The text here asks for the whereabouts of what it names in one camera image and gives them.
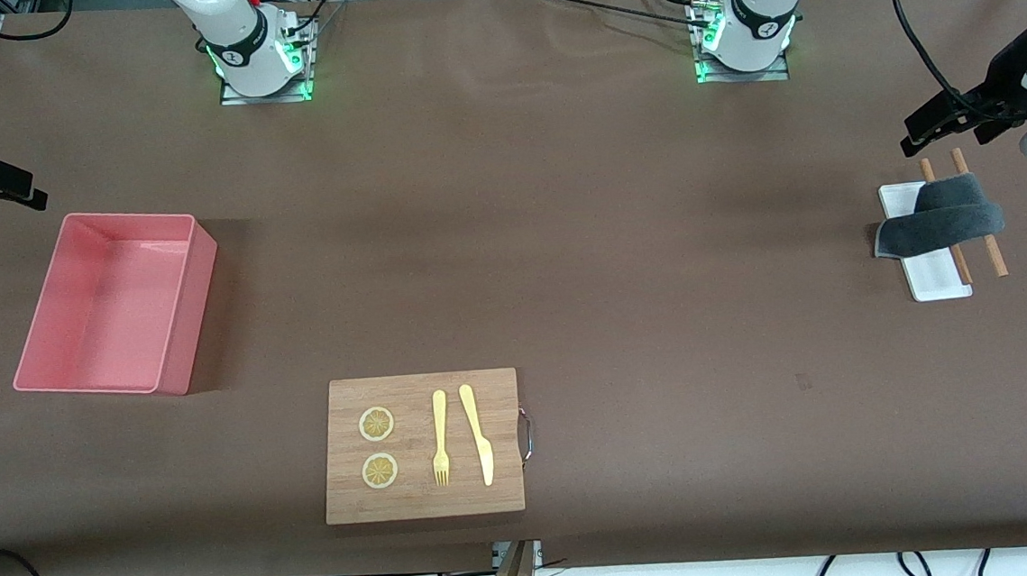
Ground dark grey cloth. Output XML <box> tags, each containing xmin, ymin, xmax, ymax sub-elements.
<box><xmin>869</xmin><ymin>170</ymin><xmax>1009</xmax><ymax>261</ymax></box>

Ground pink plastic bin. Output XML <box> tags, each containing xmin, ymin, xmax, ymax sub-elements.
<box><xmin>2</xmin><ymin>202</ymin><xmax>229</xmax><ymax>407</ymax></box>

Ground white rectangular tray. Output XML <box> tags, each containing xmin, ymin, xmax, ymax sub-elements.
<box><xmin>877</xmin><ymin>178</ymin><xmax>975</xmax><ymax>306</ymax></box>

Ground lemon slice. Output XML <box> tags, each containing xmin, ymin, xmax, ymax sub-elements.
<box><xmin>360</xmin><ymin>452</ymin><xmax>401</xmax><ymax>492</ymax></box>
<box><xmin>357</xmin><ymin>406</ymin><xmax>397</xmax><ymax>444</ymax></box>

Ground yellow plastic fork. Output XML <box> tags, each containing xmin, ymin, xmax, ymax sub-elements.
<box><xmin>427</xmin><ymin>389</ymin><xmax>454</xmax><ymax>488</ymax></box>

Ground wooden cutting board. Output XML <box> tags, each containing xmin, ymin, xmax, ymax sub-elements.
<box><xmin>316</xmin><ymin>366</ymin><xmax>539</xmax><ymax>527</ymax></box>

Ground yellow plastic knife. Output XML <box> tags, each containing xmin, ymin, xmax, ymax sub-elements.
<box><xmin>458</xmin><ymin>382</ymin><xmax>497</xmax><ymax>489</ymax></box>

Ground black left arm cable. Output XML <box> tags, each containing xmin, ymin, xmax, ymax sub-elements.
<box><xmin>891</xmin><ymin>0</ymin><xmax>1009</xmax><ymax>126</ymax></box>

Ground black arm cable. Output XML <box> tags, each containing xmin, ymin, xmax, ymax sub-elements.
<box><xmin>0</xmin><ymin>0</ymin><xmax>78</xmax><ymax>44</ymax></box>
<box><xmin>891</xmin><ymin>0</ymin><xmax>1009</xmax><ymax>126</ymax></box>

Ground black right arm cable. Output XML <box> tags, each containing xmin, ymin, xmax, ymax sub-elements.
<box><xmin>0</xmin><ymin>0</ymin><xmax>78</xmax><ymax>44</ymax></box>

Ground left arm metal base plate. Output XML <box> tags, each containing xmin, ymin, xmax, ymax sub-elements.
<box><xmin>693</xmin><ymin>52</ymin><xmax>791</xmax><ymax>87</ymax></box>

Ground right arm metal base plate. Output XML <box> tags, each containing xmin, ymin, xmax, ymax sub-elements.
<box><xmin>218</xmin><ymin>65</ymin><xmax>317</xmax><ymax>109</ymax></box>

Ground black cable across table edge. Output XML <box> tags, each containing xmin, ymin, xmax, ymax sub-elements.
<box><xmin>518</xmin><ymin>0</ymin><xmax>715</xmax><ymax>41</ymax></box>

